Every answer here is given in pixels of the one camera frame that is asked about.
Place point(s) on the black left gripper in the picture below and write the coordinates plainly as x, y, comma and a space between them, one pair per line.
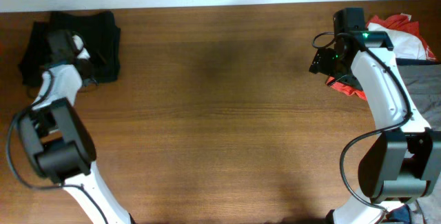
91, 71

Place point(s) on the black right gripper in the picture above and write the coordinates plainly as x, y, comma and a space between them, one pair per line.
321, 61

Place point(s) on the black shorts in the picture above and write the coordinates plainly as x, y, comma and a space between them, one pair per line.
99, 33

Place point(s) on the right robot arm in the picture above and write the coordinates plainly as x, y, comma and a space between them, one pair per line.
403, 164

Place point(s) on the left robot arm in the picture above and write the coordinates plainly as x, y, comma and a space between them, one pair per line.
60, 149

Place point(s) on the dark navy garment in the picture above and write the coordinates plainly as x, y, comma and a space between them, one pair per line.
410, 62

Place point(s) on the white garment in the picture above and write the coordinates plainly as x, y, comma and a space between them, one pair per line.
406, 46

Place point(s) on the grey garment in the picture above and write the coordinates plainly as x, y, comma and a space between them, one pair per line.
423, 85

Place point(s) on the red garment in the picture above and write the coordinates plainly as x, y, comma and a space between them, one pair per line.
403, 22

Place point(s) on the blue jeans garment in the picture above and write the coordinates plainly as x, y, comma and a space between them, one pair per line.
400, 215

